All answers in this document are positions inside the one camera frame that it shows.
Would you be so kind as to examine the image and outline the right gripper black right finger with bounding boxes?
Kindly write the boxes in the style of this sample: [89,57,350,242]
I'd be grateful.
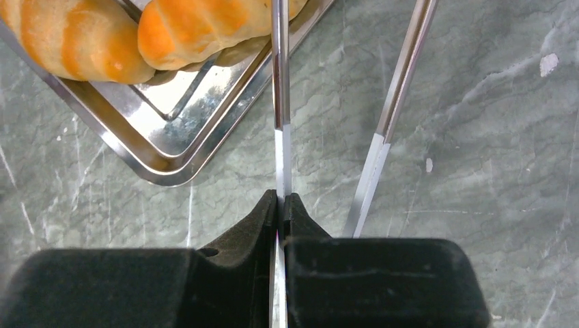
[283,193,491,327]

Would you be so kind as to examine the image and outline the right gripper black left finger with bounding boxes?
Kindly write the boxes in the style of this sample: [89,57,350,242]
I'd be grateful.
[1,190,277,327]

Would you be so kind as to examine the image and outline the fake croissant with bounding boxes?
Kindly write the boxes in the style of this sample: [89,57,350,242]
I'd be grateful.
[137,0,309,72]

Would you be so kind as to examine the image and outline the metal tongs white handle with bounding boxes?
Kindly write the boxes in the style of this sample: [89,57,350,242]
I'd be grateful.
[270,0,438,327]

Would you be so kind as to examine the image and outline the small striped fake bread roll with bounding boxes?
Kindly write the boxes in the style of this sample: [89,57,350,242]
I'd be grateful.
[1,1,155,84]

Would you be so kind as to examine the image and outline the silver metal tray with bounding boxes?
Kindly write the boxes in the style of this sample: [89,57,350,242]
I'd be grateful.
[0,0,337,188]

